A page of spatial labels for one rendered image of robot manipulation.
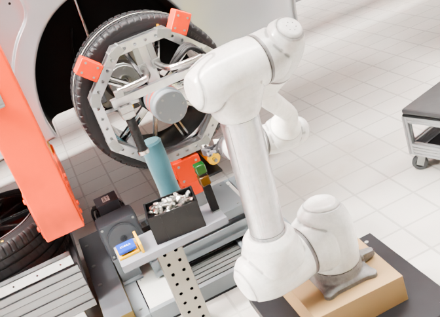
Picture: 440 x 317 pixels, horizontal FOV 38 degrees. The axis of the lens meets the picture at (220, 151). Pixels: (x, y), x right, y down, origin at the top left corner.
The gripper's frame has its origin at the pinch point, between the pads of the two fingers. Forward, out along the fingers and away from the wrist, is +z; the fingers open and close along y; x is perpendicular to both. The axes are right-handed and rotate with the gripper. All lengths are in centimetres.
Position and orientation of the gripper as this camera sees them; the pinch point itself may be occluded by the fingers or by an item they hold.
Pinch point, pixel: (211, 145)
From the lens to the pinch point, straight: 242.4
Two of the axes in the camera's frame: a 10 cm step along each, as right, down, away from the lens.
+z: -3.1, -0.2, 9.5
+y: -8.6, 4.3, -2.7
